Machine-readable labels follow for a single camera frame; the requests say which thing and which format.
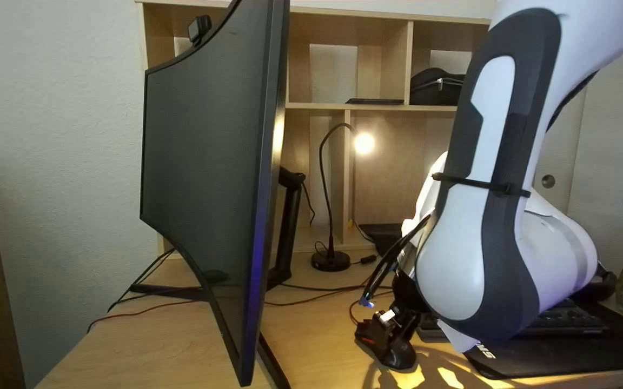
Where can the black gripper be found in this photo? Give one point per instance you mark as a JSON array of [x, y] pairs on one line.
[[402, 315]]

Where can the black red computer mouse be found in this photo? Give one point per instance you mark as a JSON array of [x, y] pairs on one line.
[[388, 345]]

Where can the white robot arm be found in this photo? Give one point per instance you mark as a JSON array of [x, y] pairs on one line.
[[495, 255]]

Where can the black desk mouse pad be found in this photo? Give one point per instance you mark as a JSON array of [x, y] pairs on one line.
[[518, 356]]

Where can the black gooseneck desk lamp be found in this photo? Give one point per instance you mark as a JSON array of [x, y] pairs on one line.
[[328, 257]]

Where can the grey mechanical keyboard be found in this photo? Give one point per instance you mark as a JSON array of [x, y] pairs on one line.
[[565, 321]]

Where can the black monitor stand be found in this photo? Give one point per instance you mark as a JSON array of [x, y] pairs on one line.
[[282, 229]]

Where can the black over-ear headphones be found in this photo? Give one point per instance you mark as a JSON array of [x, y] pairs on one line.
[[600, 288]]

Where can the light wooden shelf unit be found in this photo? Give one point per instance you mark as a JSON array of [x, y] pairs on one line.
[[371, 47]]

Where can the black flat device on shelf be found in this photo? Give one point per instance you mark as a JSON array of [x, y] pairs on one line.
[[372, 102]]

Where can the black bag on shelf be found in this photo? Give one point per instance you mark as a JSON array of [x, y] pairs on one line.
[[436, 86]]

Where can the large curved black monitor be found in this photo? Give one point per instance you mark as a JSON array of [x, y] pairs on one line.
[[212, 133]]

